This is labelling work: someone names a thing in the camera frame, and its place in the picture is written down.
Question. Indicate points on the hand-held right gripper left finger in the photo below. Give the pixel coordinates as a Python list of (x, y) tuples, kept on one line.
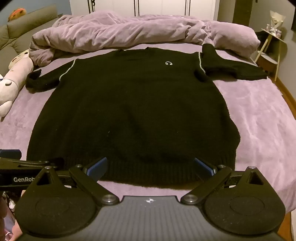
[(98, 166)]

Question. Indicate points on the black knit sweater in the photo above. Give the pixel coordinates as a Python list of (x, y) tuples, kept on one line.
[(138, 104)]

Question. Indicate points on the purple crumpled duvet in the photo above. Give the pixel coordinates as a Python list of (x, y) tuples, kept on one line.
[(129, 32)]

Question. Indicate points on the person's leg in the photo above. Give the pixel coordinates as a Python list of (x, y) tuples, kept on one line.
[(8, 220)]

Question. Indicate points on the white and pink plush toy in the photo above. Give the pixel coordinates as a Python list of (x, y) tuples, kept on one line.
[(12, 78)]

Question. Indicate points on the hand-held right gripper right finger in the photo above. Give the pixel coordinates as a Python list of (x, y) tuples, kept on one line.
[(204, 166)]

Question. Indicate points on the wrapped flower bouquet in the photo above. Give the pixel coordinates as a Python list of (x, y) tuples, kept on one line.
[(276, 22)]

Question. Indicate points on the olive green headboard cushion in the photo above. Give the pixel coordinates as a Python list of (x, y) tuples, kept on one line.
[(20, 34)]

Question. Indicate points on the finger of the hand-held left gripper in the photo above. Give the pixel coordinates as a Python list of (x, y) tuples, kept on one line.
[(13, 154)]

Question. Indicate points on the pale side table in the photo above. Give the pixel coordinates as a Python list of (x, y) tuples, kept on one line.
[(269, 58)]

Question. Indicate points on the orange plush toy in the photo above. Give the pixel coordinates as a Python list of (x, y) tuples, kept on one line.
[(16, 14)]

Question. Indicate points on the white wardrobe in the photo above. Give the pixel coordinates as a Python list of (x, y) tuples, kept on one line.
[(161, 7)]

